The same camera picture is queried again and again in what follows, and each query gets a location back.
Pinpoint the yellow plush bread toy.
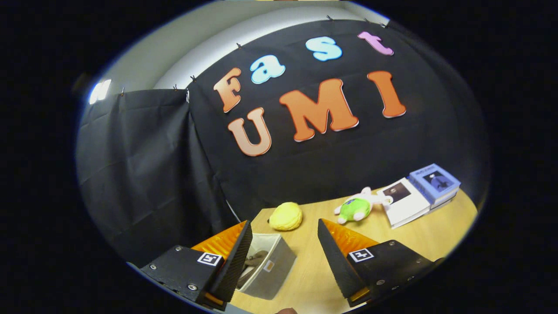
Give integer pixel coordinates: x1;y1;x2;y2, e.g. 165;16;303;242
269;201;303;231

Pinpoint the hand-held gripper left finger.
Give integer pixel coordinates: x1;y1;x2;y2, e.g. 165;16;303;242
139;220;253;311

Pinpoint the white book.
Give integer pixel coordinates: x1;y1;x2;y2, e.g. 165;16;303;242
377;177;432;229

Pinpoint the blue book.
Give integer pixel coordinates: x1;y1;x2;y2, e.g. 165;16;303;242
409;164;462;211

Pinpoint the small ceiling light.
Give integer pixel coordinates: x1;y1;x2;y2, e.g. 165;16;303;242
88;78;112;106

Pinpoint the green and pink plush toy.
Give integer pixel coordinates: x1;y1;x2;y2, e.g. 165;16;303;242
334;187;394;225

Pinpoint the grey fabric storage box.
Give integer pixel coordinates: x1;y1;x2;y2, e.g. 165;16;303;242
235;233;297;300

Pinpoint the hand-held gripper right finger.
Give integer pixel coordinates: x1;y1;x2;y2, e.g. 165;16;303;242
317;218;444;308

